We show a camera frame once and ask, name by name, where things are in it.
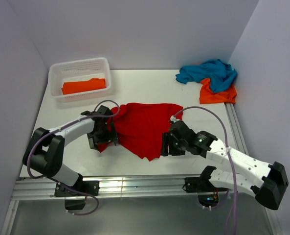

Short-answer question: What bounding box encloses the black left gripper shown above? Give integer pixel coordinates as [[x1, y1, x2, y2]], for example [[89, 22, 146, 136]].
[[88, 122, 117, 150]]

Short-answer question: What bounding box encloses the red t shirt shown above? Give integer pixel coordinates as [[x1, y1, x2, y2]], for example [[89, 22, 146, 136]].
[[111, 103, 183, 161]]

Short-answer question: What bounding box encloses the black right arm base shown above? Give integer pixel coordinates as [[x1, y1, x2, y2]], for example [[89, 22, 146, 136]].
[[182, 177, 229, 207]]

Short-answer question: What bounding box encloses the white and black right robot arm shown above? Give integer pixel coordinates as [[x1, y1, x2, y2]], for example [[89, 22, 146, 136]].
[[161, 131, 289, 211]]

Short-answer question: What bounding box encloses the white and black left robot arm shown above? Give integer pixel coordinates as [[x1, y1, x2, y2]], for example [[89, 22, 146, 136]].
[[22, 106, 118, 195]]

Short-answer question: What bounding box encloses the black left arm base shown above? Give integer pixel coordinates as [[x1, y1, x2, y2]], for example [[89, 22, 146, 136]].
[[54, 181, 100, 214]]

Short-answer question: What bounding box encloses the rolled orange t shirt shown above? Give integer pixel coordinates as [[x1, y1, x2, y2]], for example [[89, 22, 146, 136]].
[[61, 78, 106, 95]]

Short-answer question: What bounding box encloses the white plastic basket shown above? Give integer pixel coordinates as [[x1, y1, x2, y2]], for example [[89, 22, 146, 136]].
[[48, 57, 113, 103]]

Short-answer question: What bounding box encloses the blue t shirt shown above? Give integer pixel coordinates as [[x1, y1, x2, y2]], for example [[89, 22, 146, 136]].
[[176, 59, 238, 93]]

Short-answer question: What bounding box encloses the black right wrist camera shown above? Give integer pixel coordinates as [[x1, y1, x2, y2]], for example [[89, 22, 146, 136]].
[[169, 120, 195, 139]]

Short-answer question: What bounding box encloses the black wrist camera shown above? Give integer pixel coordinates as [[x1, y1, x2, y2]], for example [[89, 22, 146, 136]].
[[94, 105, 113, 118], [169, 120, 195, 139]]

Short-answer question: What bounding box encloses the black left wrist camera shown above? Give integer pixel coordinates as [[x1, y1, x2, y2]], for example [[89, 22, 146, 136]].
[[94, 105, 113, 118]]

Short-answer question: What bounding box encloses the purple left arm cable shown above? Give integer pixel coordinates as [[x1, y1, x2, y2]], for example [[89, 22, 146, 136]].
[[26, 99, 121, 216]]

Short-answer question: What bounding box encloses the aluminium rail frame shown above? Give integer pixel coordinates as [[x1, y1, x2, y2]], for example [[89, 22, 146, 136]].
[[0, 102, 282, 235]]

